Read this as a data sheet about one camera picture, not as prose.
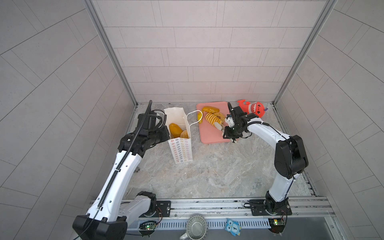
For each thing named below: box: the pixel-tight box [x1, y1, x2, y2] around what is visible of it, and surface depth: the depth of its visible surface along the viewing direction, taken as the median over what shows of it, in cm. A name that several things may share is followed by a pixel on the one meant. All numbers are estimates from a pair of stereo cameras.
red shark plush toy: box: [237, 99, 266, 118], surface depth 107 cm
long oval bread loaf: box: [169, 122, 183, 138], surface depth 91 cm
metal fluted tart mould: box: [186, 214, 208, 240], surface depth 68 cm
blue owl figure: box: [224, 218, 242, 237], surface depth 67 cm
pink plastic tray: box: [196, 101, 231, 144], surface depth 101 cm
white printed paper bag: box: [164, 107, 203, 164], surface depth 82 cm
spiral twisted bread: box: [205, 112, 222, 126], surface depth 101 cm
